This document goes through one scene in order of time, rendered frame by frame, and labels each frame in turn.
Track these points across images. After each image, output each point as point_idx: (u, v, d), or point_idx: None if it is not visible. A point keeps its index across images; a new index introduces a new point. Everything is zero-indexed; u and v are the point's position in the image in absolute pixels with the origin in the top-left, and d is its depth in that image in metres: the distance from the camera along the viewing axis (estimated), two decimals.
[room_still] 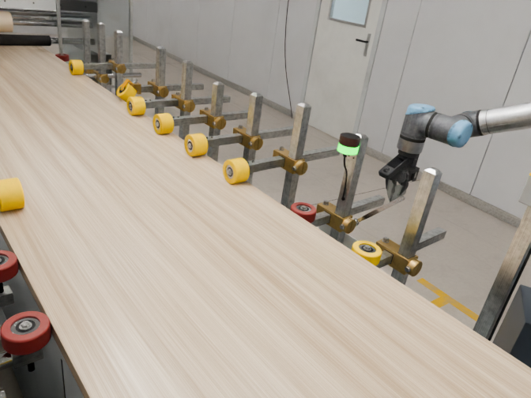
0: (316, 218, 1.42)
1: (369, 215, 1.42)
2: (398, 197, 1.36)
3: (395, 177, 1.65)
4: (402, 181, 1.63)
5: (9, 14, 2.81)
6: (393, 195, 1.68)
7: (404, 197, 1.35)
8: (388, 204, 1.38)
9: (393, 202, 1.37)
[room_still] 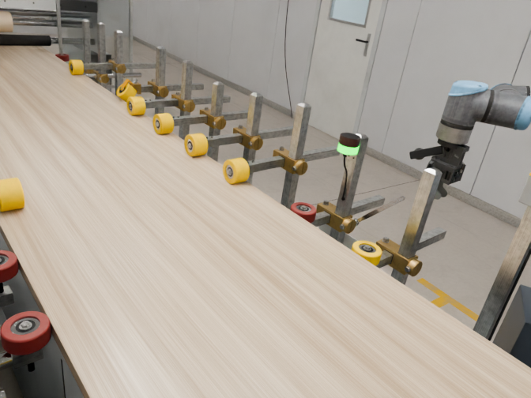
0: (316, 218, 1.42)
1: (369, 215, 1.42)
2: (398, 197, 1.36)
3: None
4: None
5: (9, 14, 2.81)
6: None
7: (404, 197, 1.35)
8: (388, 204, 1.38)
9: (393, 202, 1.37)
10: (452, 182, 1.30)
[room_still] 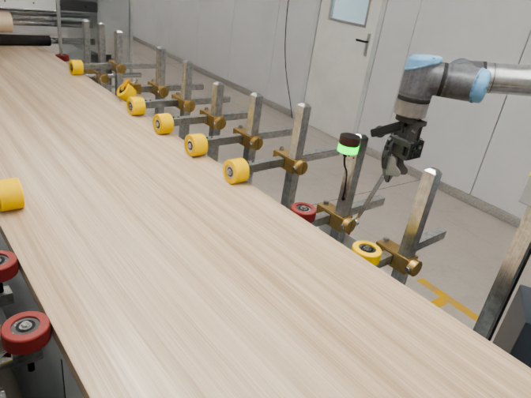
0: (316, 218, 1.42)
1: (363, 208, 1.43)
2: (380, 177, 1.40)
3: None
4: (386, 148, 1.33)
5: (9, 14, 2.81)
6: None
7: None
8: (374, 189, 1.41)
9: (378, 183, 1.40)
10: (410, 158, 1.29)
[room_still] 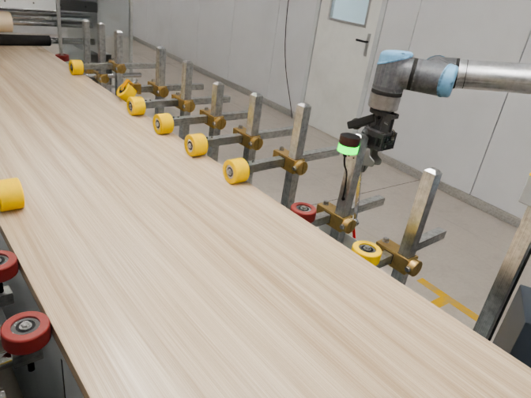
0: (316, 218, 1.42)
1: (356, 204, 1.45)
2: None
3: None
4: None
5: (9, 14, 2.81)
6: None
7: None
8: (358, 182, 1.46)
9: (359, 176, 1.45)
10: (383, 148, 1.35)
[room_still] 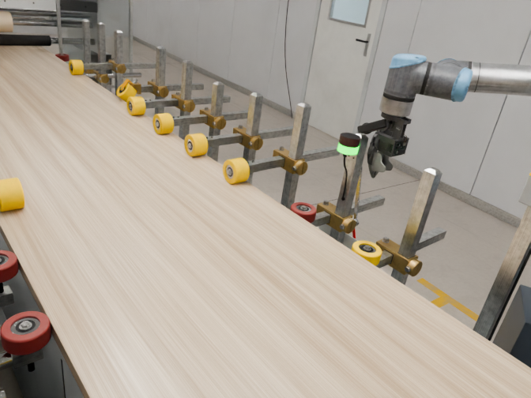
0: (316, 218, 1.42)
1: (356, 204, 1.45)
2: None
3: None
4: (371, 144, 1.36)
5: (9, 14, 2.81)
6: None
7: None
8: (358, 182, 1.46)
9: (359, 176, 1.46)
10: (395, 154, 1.33)
